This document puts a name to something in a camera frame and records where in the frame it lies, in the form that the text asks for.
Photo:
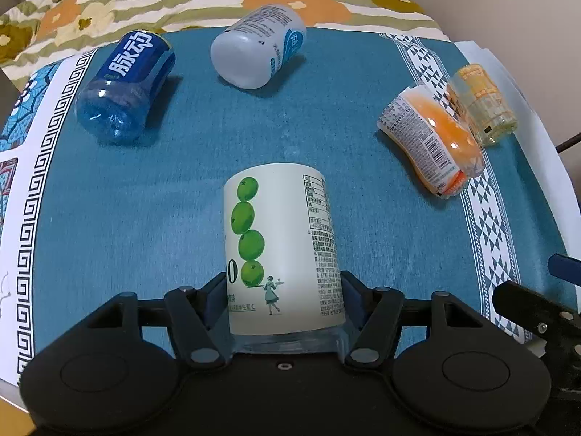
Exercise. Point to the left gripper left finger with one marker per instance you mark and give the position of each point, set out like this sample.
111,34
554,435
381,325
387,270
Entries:
192,315

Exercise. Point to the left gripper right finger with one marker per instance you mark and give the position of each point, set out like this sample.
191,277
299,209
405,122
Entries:
375,313

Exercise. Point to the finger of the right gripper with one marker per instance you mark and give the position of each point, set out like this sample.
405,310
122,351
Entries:
565,268

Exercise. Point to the green apple label cup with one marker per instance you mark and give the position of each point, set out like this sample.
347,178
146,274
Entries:
284,290

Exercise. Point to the orange label bottle cup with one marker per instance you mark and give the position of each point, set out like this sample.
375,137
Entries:
444,154

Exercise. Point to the yellow label clear cup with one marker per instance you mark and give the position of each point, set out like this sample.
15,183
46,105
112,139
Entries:
481,105

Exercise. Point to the blue plastic bottle cup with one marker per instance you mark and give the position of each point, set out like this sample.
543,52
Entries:
115,104

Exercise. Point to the white translucent bottle cup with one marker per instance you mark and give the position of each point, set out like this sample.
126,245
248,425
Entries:
249,53

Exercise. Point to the white paper sheet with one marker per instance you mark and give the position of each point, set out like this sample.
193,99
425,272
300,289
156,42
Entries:
536,146

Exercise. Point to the teal patterned mat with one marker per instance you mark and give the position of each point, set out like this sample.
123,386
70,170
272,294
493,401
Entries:
221,180

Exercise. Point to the floral striped quilt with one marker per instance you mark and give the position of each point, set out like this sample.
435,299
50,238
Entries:
35,33

